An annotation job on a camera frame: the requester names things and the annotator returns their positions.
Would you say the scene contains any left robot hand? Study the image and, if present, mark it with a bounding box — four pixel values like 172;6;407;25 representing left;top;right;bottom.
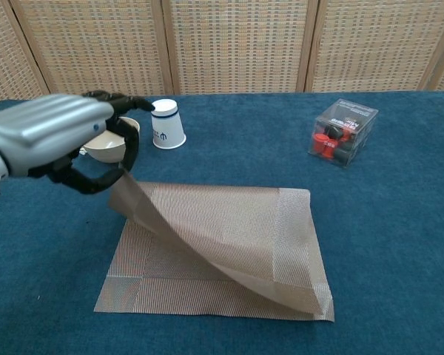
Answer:
0;89;156;196

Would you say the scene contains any beige bowl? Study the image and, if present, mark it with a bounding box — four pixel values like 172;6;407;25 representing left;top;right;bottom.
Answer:
83;116;141;164

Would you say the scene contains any grey woven placemat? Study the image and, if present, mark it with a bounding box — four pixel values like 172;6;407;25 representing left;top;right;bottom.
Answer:
94;162;336;323

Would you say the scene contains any white paper cup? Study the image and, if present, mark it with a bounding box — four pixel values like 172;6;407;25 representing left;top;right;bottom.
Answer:
150;98;187;150

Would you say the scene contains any teal plush table cover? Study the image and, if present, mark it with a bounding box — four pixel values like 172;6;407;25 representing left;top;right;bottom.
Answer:
0;90;444;355

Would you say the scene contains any woven bamboo folding screen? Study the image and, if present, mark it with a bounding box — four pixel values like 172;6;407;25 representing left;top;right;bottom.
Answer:
0;0;444;106

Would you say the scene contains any clear box of red-black parts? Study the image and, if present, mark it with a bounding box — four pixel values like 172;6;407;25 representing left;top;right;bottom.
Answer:
307;98;379;169

